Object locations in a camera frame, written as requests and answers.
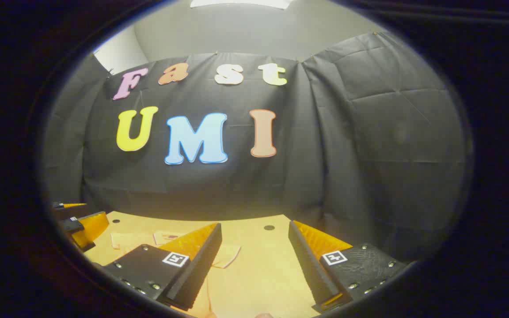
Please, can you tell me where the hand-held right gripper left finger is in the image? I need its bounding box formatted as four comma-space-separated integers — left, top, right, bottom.
102, 222, 223, 310

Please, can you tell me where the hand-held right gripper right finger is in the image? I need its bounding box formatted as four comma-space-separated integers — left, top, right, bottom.
288, 220, 409, 314

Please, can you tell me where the orange polo T-shirt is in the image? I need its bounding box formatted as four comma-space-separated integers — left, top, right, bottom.
104, 230, 242, 318

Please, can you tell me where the black backdrop cloth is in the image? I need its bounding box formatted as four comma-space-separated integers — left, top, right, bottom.
42, 31, 474, 265

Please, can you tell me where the white ceiling light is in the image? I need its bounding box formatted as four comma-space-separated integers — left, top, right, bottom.
190, 0, 291, 10

